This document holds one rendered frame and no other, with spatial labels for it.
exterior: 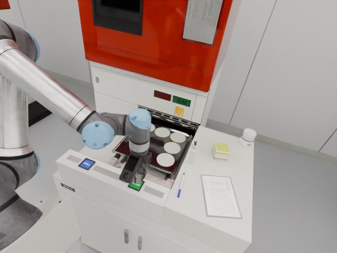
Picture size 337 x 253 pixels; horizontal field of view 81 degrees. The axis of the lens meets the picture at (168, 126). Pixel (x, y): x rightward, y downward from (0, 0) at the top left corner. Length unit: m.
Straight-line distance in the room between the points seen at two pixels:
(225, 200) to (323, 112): 2.24
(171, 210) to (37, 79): 0.64
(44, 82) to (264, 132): 2.81
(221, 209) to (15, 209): 0.71
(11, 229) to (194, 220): 0.59
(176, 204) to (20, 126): 0.64
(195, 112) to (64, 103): 0.86
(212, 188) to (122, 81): 0.88
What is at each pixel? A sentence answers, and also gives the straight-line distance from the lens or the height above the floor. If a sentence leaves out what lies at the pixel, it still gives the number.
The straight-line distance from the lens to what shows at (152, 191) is 0.91.
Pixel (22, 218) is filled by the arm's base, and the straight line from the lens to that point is 0.75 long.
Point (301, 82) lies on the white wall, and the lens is 2.77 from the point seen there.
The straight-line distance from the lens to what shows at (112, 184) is 0.93.
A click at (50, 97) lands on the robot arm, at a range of 0.58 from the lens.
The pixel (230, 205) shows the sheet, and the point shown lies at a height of 0.97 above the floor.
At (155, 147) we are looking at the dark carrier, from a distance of 1.17.
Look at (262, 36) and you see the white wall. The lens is 2.58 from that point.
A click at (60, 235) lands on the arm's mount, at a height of 0.94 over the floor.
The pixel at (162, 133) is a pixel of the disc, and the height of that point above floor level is 0.90.
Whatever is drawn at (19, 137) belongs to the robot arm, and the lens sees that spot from 0.82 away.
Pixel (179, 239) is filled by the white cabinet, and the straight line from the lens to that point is 1.04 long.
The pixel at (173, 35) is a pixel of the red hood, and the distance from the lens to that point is 1.09.
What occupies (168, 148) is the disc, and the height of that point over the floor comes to 0.90.
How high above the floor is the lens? 1.70
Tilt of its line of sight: 37 degrees down
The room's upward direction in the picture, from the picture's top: 8 degrees clockwise
